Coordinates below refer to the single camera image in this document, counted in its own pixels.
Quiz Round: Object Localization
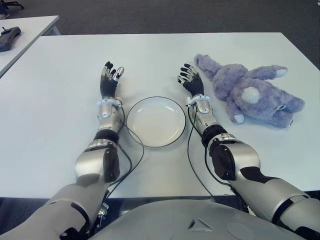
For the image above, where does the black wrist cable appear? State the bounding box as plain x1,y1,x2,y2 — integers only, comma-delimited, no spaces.
101,101,146,201
186,104,220,202

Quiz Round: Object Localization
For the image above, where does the black left elbow cable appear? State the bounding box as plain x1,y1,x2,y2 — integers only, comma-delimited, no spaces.
108,142,133,186

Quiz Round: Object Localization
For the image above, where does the purple plush bunny doll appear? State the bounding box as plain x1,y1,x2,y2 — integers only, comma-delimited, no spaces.
194,53,306,130

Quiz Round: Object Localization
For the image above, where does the black office chair base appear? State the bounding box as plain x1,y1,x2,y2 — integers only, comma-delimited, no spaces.
0,0,25,11

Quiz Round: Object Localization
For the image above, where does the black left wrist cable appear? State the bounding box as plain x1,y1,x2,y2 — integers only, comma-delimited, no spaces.
101,101,146,201

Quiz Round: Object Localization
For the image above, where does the white side table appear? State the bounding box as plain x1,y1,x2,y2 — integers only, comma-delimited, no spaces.
0,15,61,76

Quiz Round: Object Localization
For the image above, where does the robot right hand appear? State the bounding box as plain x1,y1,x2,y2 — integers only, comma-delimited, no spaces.
176,63,205,97

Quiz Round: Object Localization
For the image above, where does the metal table clamp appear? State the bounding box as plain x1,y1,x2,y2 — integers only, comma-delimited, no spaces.
96,201,110,227

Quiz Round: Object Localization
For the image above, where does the white plate black rim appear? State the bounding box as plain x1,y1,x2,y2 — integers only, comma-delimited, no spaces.
126,96,188,149

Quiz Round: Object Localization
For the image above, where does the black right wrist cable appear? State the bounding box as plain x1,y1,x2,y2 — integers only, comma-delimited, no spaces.
186,104,220,202

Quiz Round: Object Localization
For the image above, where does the black handheld controller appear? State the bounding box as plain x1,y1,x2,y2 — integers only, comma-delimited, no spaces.
0,26,22,53

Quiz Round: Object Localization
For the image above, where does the grey robot torso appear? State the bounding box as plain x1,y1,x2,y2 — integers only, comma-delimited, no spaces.
91,199,305,240

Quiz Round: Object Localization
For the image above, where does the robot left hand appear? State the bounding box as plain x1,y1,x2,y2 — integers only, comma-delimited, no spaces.
99,61,125,99

